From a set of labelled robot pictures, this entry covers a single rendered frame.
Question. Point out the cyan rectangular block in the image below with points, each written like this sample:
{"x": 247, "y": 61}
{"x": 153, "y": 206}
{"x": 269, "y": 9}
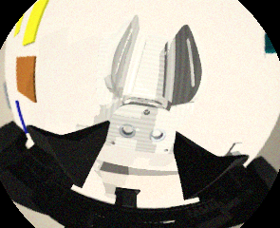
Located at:
{"x": 268, "y": 44}

